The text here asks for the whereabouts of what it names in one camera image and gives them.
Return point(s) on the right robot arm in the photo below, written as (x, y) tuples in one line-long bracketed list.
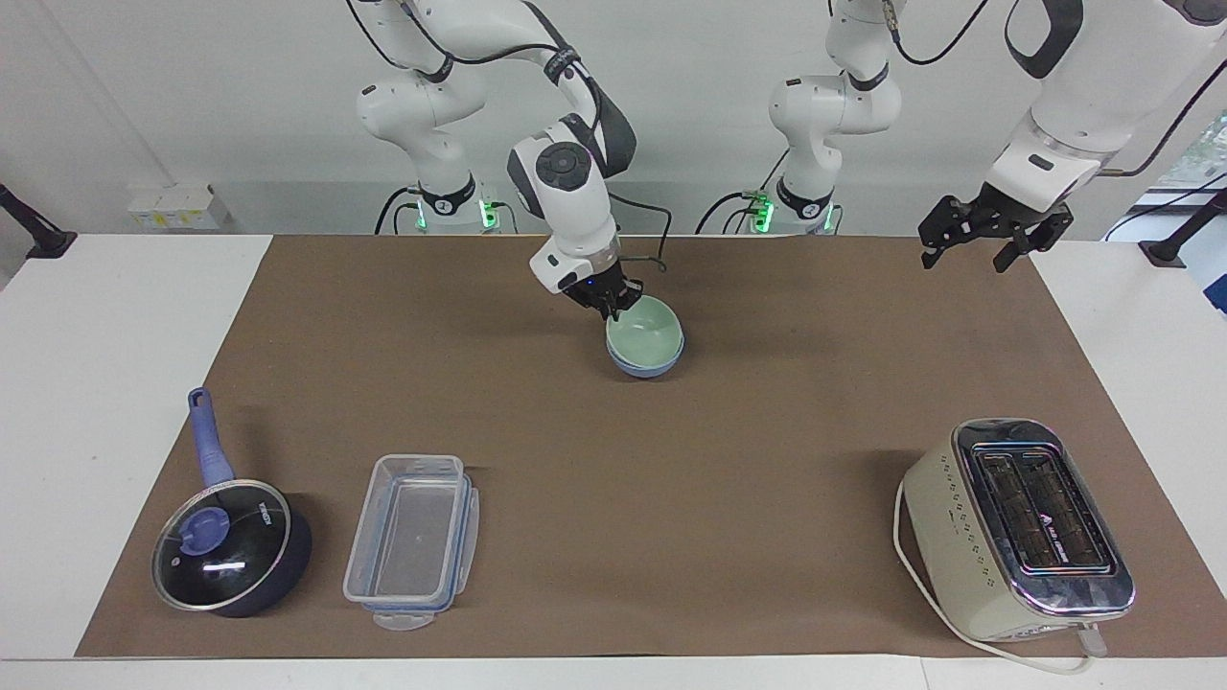
[(566, 206)]

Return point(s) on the dark blue saucepan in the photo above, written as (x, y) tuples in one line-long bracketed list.
[(278, 565)]

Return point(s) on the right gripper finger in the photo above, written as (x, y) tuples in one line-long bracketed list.
[(608, 309), (631, 292)]

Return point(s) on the cream toaster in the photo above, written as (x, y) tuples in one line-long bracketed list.
[(968, 537)]

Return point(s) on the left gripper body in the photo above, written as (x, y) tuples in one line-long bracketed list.
[(1014, 216)]

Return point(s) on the clear plastic food container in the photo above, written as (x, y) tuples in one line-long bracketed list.
[(412, 541)]

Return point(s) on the white wall socket box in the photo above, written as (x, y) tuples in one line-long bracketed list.
[(177, 206)]

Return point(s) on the glass lid with blue knob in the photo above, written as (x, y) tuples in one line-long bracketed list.
[(222, 546)]

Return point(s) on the green bowl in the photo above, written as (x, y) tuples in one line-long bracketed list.
[(647, 335)]

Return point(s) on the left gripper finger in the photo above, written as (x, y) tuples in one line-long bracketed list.
[(1030, 244), (949, 225)]

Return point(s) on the black stand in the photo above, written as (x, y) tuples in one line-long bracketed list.
[(34, 235), (1181, 235)]

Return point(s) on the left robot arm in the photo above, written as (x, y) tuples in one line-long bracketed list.
[(1045, 144)]

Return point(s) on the blue bowl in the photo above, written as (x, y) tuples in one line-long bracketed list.
[(644, 372)]

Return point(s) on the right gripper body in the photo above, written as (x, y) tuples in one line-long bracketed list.
[(596, 286)]

